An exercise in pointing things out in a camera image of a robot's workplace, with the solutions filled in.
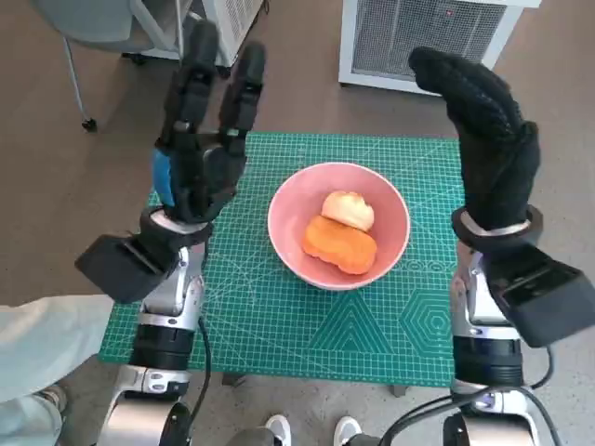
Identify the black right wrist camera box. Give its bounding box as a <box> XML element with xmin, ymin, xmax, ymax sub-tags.
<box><xmin>485</xmin><ymin>243</ymin><xmax>595</xmax><ymax>348</ymax></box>

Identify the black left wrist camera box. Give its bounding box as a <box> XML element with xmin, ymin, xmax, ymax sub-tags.
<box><xmin>73</xmin><ymin>234</ymin><xmax>182</xmax><ymax>306</ymax></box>

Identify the green cutting mat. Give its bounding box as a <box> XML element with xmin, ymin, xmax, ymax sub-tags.
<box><xmin>97</xmin><ymin>133</ymin><xmax>469</xmax><ymax>389</ymax></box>

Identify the long black left arm cable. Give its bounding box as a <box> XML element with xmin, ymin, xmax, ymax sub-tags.
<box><xmin>185</xmin><ymin>315</ymin><xmax>214</xmax><ymax>446</ymax></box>

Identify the pink bowl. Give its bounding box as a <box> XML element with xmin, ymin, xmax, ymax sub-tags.
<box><xmin>267</xmin><ymin>161</ymin><xmax>411</xmax><ymax>292</ymax></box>

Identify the long toy bread loaf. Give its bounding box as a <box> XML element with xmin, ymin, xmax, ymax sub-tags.
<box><xmin>302</xmin><ymin>215</ymin><xmax>377</xmax><ymax>276</ymax></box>

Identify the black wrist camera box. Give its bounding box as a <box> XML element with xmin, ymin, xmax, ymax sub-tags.
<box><xmin>485</xmin><ymin>243</ymin><xmax>595</xmax><ymax>348</ymax></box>
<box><xmin>73</xmin><ymin>234</ymin><xmax>182</xmax><ymax>306</ymax></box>

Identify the grey chair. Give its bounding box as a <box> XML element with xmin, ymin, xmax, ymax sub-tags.
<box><xmin>30</xmin><ymin>0</ymin><xmax>187</xmax><ymax>134</ymax></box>

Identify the grey metal pole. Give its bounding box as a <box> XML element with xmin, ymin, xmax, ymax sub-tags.
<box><xmin>175</xmin><ymin>0</ymin><xmax>187</xmax><ymax>61</ymax></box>

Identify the round toy bread roll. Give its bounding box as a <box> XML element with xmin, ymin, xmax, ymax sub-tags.
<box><xmin>321</xmin><ymin>190</ymin><xmax>376</xmax><ymax>232</ymax></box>

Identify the white shoe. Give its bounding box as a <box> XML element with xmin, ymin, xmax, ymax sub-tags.
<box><xmin>264</xmin><ymin>414</ymin><xmax>292</xmax><ymax>446</ymax></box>
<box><xmin>334</xmin><ymin>416</ymin><xmax>359</xmax><ymax>446</ymax></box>

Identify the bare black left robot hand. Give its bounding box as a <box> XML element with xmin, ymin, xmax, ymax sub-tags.
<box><xmin>151</xmin><ymin>20</ymin><xmax>267</xmax><ymax>224</ymax></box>

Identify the white mesh-front cabinet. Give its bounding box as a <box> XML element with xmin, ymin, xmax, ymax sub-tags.
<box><xmin>337</xmin><ymin>0</ymin><xmax>543</xmax><ymax>97</ymax></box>

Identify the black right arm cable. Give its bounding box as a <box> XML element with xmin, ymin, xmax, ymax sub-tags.
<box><xmin>380</xmin><ymin>385</ymin><xmax>559</xmax><ymax>446</ymax></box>

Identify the white wheeled cabinet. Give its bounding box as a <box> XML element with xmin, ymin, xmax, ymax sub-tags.
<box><xmin>121</xmin><ymin>0</ymin><xmax>271</xmax><ymax>78</ymax></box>

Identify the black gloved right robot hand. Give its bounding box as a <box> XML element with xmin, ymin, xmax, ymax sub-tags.
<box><xmin>407</xmin><ymin>46</ymin><xmax>542</xmax><ymax>232</ymax></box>

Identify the person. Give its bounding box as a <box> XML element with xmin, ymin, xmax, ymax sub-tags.
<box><xmin>0</xmin><ymin>295</ymin><xmax>115</xmax><ymax>446</ymax></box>

